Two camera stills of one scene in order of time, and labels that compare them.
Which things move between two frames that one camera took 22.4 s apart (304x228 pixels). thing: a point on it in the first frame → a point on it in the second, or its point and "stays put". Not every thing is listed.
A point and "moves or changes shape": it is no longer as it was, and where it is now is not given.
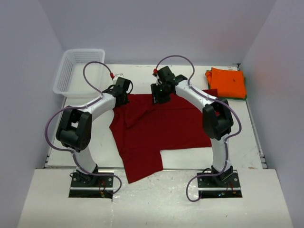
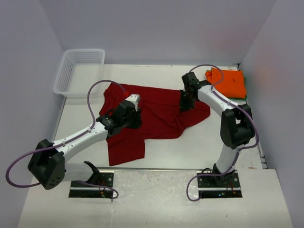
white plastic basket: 70,80 stays put
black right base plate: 226,185 stays put
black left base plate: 99,185 stays put
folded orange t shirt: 229,83 stays put
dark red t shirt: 142,128 moves or changes shape
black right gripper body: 160,93 → 186,102
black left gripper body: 125,100 → 132,122
